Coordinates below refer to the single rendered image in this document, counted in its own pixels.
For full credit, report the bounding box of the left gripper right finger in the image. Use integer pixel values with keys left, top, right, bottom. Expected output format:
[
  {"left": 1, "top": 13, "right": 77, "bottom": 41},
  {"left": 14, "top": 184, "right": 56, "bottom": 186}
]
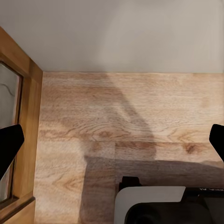
[{"left": 209, "top": 124, "right": 224, "bottom": 162}]

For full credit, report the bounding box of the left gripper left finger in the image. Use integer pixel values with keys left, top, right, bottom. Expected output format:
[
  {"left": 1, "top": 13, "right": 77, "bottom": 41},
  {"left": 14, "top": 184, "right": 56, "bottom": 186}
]
[{"left": 0, "top": 124, "right": 24, "bottom": 180}]

